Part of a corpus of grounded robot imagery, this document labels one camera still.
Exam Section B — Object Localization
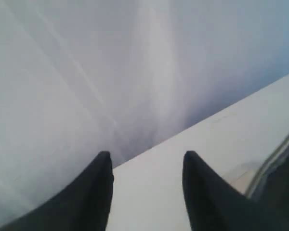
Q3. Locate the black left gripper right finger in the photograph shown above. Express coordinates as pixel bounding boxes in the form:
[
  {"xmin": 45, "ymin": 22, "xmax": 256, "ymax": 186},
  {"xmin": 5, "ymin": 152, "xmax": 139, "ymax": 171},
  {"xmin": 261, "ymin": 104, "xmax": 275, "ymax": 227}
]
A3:
[{"xmin": 182, "ymin": 151, "xmax": 289, "ymax": 231}]

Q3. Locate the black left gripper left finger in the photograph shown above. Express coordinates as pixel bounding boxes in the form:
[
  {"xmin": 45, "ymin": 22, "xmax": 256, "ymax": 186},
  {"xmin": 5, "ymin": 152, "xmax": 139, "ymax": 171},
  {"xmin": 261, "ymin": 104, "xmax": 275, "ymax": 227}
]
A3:
[{"xmin": 0, "ymin": 151, "xmax": 114, "ymax": 231}]

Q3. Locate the beige fabric duffel bag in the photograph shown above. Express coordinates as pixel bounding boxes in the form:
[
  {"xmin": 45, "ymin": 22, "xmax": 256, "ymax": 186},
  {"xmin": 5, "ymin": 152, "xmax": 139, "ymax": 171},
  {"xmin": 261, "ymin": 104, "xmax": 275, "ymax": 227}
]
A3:
[{"xmin": 223, "ymin": 134, "xmax": 289, "ymax": 201}]

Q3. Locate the white backdrop curtain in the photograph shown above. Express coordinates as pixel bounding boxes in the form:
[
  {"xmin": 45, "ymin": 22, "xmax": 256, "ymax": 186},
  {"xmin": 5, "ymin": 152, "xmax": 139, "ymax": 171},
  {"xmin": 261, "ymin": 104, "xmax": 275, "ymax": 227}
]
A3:
[{"xmin": 0, "ymin": 0, "xmax": 289, "ymax": 226}]

